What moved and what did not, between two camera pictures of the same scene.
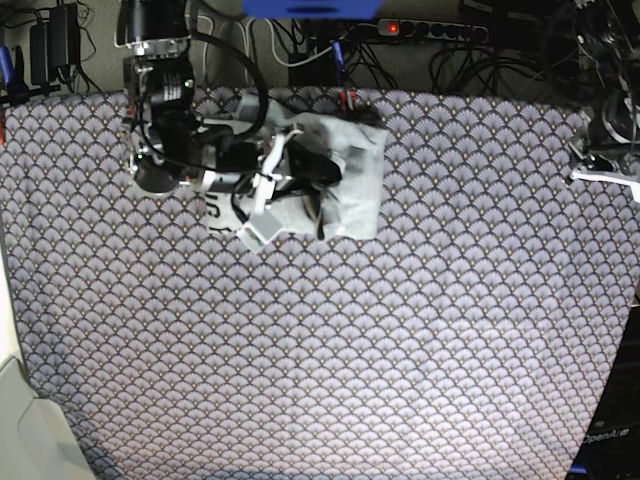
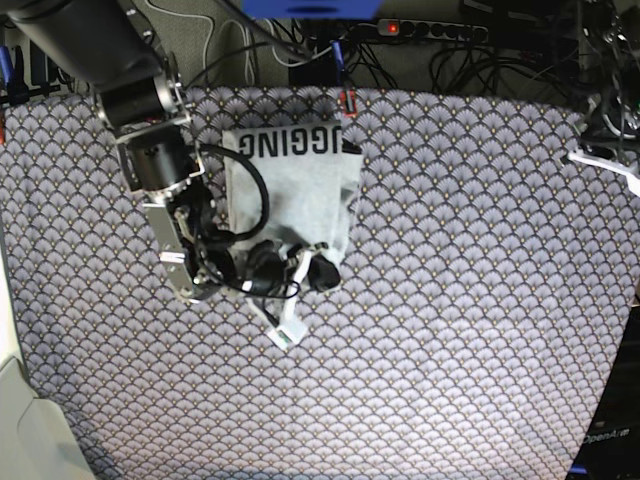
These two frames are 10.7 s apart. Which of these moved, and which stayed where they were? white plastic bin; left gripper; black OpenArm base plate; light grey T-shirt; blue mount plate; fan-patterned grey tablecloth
Moved: light grey T-shirt; left gripper
Stayed: fan-patterned grey tablecloth; white plastic bin; blue mount plate; black OpenArm base plate
